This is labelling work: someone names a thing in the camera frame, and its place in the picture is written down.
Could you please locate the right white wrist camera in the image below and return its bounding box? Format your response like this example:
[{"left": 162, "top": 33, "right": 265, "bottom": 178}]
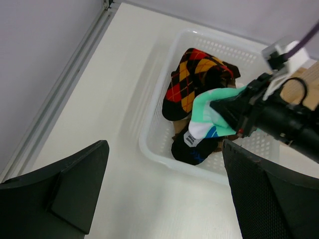
[{"left": 261, "top": 37, "right": 310, "bottom": 101}]

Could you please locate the mint green sock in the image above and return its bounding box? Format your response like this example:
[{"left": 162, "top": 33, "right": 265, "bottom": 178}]
[{"left": 188, "top": 86, "right": 246, "bottom": 139}]

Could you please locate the red yellow argyle sock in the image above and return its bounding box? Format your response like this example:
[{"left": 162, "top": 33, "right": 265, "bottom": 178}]
[{"left": 162, "top": 48, "right": 227, "bottom": 121}]

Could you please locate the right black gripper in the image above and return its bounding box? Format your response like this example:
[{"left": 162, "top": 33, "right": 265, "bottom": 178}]
[{"left": 209, "top": 77, "right": 319, "bottom": 162}]

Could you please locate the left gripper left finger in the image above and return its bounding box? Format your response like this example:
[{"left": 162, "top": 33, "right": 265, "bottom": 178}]
[{"left": 0, "top": 140, "right": 109, "bottom": 239}]

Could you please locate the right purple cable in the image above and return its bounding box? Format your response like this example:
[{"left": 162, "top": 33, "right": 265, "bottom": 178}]
[{"left": 286, "top": 21, "right": 319, "bottom": 60}]

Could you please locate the brown argyle sock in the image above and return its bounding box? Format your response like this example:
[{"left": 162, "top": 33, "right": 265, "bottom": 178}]
[{"left": 222, "top": 61, "right": 241, "bottom": 88}]

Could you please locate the wooden rack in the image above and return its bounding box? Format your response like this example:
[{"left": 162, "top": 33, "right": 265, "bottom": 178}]
[{"left": 279, "top": 59, "right": 319, "bottom": 147}]

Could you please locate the white plastic basket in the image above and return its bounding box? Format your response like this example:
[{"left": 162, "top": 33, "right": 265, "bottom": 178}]
[{"left": 139, "top": 29, "right": 268, "bottom": 185}]

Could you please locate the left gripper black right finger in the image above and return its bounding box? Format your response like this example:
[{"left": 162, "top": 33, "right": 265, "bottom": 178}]
[{"left": 222, "top": 140, "right": 319, "bottom": 239}]

